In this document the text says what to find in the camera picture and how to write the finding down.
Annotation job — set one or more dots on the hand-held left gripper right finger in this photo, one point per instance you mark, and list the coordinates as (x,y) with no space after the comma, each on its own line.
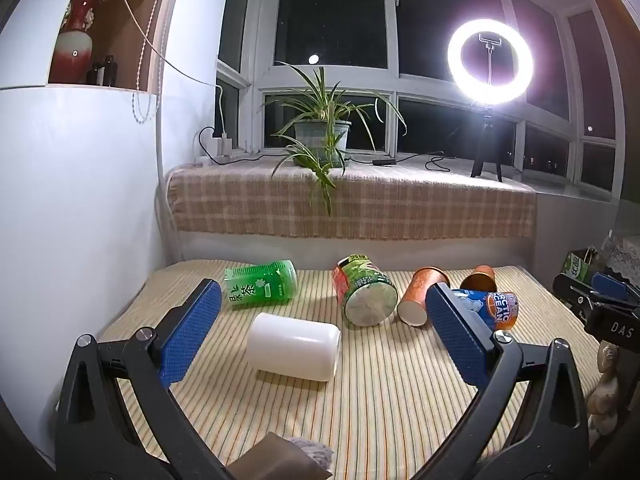
(457,335)

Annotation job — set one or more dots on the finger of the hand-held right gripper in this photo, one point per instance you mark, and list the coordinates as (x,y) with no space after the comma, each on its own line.
(609,285)
(575,295)

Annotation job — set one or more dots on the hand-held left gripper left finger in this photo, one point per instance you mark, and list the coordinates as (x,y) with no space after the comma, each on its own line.
(192,330)

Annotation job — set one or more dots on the blue printed cup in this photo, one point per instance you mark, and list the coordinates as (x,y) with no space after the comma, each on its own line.
(497,310)

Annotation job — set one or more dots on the orange paper cup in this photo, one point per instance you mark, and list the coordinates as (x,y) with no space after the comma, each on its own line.
(420,295)

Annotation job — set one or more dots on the small brown paper cup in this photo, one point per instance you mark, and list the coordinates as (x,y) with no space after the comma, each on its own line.
(480,277)

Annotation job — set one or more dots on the red green noodle cup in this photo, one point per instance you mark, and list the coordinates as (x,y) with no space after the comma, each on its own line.
(367,292)

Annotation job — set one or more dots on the white plastic cup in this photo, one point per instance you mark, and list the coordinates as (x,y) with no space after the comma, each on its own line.
(295,350)

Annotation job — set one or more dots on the green packet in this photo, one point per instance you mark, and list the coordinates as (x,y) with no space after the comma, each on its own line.
(574,264)

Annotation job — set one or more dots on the white lace cloth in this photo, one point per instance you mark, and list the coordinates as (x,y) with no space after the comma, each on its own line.
(622,255)

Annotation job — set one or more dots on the beige figurine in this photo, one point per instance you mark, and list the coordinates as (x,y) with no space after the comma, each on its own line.
(602,390)

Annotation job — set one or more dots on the striped woven mat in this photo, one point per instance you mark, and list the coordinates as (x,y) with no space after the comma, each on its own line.
(390,390)

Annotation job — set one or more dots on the checked cloth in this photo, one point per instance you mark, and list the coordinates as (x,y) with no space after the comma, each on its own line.
(400,205)

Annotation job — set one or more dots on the brown paper sheet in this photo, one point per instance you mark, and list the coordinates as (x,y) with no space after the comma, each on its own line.
(270,460)

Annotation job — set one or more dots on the grey fuzzy cloth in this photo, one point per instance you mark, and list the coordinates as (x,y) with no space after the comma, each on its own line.
(315,452)

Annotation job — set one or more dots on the potted spider plant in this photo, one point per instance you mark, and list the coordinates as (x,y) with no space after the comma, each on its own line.
(320,135)

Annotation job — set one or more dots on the white-framed window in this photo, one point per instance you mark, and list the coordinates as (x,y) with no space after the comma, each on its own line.
(395,85)

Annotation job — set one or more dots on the dark bottle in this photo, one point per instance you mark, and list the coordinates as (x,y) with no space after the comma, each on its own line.
(111,70)
(95,74)

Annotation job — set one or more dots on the red white vase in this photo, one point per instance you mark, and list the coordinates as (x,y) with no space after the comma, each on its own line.
(75,55)

